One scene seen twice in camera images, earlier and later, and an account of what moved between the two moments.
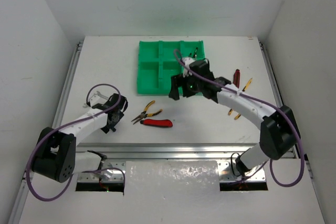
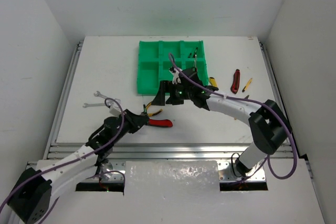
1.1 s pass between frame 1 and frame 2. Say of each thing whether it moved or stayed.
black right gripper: moved
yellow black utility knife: stayed
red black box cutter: stayed
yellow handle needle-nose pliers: stayed
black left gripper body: moved
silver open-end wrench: stayed
